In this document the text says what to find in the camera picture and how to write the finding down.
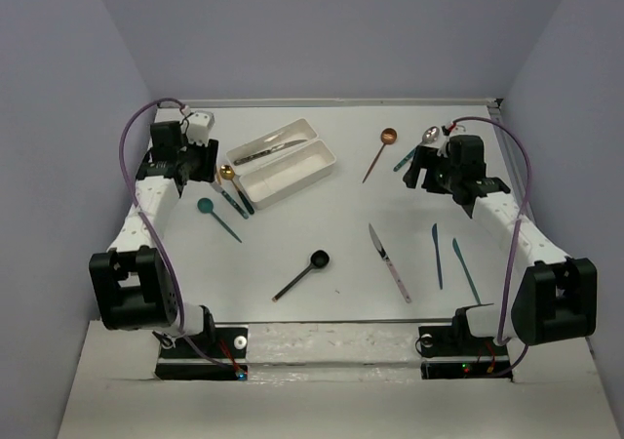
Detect teal plastic spoon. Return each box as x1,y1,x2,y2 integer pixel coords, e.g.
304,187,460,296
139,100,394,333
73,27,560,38
197,197,243,243

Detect steel knife teal handle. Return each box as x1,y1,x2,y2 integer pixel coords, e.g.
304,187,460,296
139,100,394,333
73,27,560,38
211,180,249,220

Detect pink handled steak knife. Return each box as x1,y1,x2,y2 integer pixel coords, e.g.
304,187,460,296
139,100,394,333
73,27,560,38
369,223,411,303

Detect steel knife dark handle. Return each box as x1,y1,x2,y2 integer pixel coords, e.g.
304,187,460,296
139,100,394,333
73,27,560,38
233,140,307,166

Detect black measuring spoon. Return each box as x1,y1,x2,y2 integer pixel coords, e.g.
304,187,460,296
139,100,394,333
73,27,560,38
272,250,331,302

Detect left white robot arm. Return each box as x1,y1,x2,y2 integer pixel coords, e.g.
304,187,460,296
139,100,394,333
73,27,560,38
89,111,218,356

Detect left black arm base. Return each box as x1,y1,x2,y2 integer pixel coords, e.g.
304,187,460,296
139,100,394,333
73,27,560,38
152,325,249,381

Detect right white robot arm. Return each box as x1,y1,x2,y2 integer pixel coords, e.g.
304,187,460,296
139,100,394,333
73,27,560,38
403,135,598,353

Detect copper round spoon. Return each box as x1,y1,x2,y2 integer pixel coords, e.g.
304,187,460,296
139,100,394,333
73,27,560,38
362,128,398,183

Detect teal plastic knife left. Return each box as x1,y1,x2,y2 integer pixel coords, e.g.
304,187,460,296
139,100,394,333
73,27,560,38
431,223,444,290

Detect teal plastic knife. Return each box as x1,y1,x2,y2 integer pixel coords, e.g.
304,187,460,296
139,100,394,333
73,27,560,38
451,237,482,305
431,223,444,290

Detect white front utensil tray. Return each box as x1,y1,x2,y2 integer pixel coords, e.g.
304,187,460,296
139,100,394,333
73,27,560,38
239,140,336,210

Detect teal plastic knife right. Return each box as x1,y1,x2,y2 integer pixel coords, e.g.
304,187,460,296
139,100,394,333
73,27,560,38
451,237,482,305

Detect silver spoon teal handle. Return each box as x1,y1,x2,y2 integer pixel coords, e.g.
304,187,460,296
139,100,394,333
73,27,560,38
393,126,441,172

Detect gold spoon teal handle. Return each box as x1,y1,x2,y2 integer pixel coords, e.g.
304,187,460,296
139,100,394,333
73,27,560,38
218,164,254,215

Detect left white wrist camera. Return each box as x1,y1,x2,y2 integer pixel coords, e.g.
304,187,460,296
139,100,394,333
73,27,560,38
185,111,215,146

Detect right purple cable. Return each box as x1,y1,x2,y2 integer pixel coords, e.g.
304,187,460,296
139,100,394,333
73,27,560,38
452,115,533,378

